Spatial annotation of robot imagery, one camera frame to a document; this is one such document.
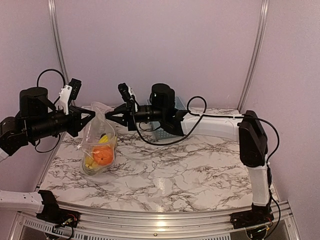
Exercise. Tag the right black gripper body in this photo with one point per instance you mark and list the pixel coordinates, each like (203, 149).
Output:
(132, 121)

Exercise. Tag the aluminium front rail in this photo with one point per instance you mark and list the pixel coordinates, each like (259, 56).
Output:
(106, 224)

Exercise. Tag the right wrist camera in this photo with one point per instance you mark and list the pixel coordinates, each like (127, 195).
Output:
(127, 95)

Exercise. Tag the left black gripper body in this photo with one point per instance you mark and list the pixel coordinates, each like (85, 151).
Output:
(72, 128)

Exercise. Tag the left aluminium corner post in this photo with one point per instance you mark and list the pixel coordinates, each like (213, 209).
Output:
(53, 16)

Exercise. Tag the orange fake fruit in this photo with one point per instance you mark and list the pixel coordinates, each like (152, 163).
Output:
(103, 155)

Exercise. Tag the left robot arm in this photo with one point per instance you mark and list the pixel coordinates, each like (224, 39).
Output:
(38, 118)

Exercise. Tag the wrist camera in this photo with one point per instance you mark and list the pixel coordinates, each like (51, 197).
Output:
(127, 95)
(67, 94)

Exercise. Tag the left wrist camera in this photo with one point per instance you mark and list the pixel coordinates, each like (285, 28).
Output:
(67, 94)

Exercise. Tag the light blue plastic basket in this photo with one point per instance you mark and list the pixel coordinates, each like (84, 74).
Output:
(159, 133)

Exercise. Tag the right aluminium corner post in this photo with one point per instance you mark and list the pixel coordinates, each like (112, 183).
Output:
(261, 29)

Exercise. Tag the yellow fake bananas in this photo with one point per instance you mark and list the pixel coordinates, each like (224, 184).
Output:
(89, 160)

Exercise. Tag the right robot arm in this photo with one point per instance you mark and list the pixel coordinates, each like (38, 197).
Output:
(246, 129)

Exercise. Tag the clear zip top bag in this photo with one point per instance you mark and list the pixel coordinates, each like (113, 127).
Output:
(98, 126)

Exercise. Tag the aluminium corner post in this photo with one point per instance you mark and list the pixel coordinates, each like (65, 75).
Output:
(261, 29)
(53, 16)

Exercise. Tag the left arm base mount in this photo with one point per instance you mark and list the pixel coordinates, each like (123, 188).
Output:
(52, 212)

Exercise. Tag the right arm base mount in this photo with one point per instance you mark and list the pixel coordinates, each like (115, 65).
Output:
(257, 215)

